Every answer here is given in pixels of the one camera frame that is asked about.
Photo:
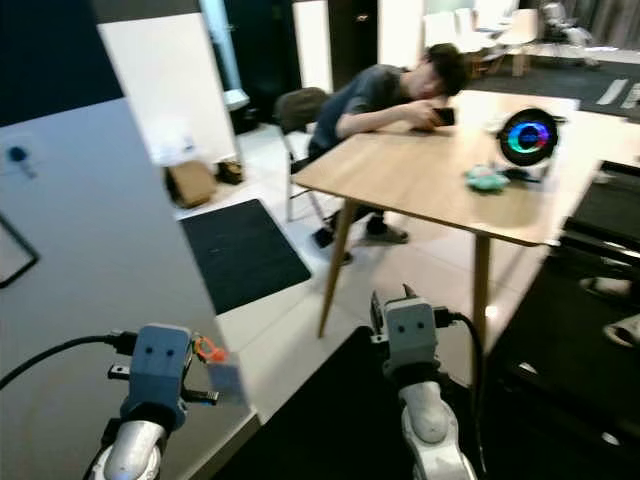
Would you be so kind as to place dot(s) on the light wooden table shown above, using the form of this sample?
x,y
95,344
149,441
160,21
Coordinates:
x,y
420,180

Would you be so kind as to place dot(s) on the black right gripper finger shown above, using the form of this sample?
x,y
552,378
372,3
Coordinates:
x,y
378,312
408,292

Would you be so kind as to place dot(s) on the white background chair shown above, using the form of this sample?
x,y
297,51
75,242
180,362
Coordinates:
x,y
518,28
438,28

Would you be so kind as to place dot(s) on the pale shoe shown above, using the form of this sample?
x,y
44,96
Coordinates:
x,y
626,330
610,288

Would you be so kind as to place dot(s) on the small teal item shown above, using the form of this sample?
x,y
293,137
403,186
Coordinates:
x,y
487,178

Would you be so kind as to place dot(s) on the small black bag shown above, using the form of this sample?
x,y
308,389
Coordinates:
x,y
228,172

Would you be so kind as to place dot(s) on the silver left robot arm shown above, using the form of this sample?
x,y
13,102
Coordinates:
x,y
135,452

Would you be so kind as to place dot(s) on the round black glowing fan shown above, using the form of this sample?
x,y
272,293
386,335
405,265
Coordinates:
x,y
527,137

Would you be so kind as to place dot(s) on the grey chair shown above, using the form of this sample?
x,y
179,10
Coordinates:
x,y
295,108

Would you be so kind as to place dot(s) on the large black glossy table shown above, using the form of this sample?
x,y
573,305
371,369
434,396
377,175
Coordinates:
x,y
320,430

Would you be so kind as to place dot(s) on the white plastic bag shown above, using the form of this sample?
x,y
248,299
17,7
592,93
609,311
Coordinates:
x,y
180,150

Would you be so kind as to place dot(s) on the black floor mat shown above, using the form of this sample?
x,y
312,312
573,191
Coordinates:
x,y
240,250

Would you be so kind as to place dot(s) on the black smartphone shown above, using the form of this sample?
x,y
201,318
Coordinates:
x,y
443,116

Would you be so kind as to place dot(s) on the person in grey shirt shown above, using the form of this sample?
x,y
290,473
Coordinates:
x,y
360,100

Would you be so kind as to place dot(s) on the brown cardboard box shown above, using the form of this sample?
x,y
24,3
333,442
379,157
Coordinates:
x,y
192,182

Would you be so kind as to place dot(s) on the pale blue standing pole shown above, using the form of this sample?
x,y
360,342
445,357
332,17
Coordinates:
x,y
215,45

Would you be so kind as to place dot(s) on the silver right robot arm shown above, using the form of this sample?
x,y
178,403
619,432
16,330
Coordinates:
x,y
430,430

